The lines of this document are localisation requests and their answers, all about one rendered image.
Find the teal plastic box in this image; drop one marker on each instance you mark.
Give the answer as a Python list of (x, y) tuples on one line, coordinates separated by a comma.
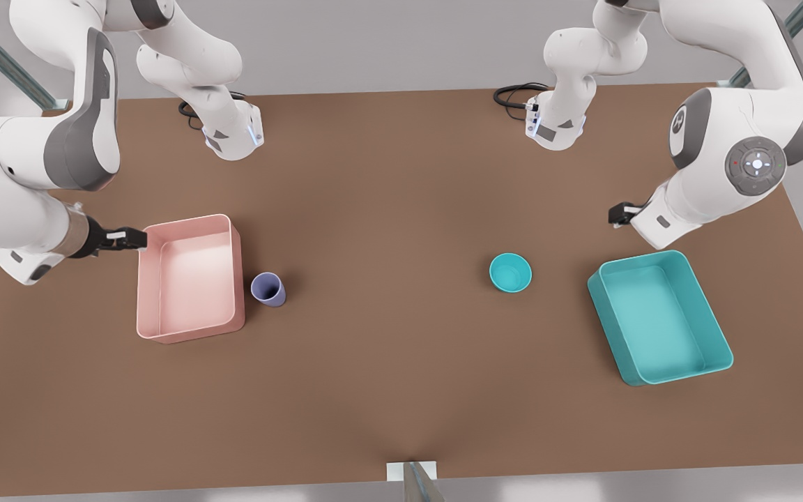
[(659, 317)]

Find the silver frame post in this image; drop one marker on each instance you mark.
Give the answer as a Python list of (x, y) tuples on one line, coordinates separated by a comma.
[(774, 45), (415, 481), (4, 63)]

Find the purple cup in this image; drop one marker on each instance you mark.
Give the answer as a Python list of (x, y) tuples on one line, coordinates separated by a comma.
[(268, 288)]

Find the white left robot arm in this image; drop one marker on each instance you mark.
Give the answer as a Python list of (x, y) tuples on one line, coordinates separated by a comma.
[(736, 139)]

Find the pink plastic box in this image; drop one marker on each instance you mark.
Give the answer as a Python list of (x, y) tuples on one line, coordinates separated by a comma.
[(191, 277)]

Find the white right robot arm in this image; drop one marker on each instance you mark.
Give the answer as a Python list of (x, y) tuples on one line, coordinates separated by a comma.
[(81, 139)]

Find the teal bowl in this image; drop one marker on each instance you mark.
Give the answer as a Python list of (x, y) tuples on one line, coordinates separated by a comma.
[(510, 272)]

